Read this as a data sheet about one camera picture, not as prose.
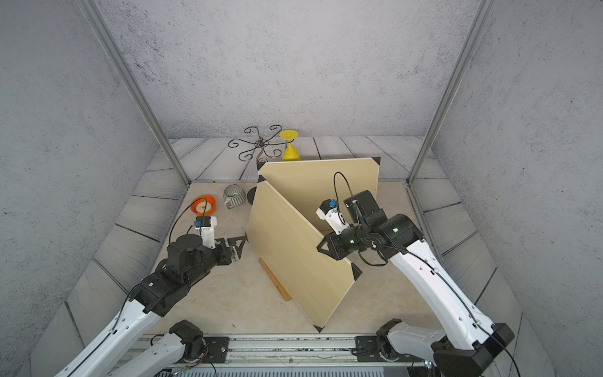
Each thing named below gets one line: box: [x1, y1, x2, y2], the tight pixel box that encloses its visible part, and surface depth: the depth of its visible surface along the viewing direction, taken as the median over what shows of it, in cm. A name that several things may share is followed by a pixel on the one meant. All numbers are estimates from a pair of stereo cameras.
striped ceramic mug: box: [222, 183, 246, 209], surface depth 110 cm
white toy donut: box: [195, 201, 212, 213], surface depth 110 cm
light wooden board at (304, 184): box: [256, 157, 381, 232], surface depth 87 cm
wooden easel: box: [258, 256, 293, 302], surface depth 83 cm
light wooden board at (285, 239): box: [247, 177, 363, 333], surface depth 73 cm
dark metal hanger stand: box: [227, 124, 295, 205], surface depth 93 cm
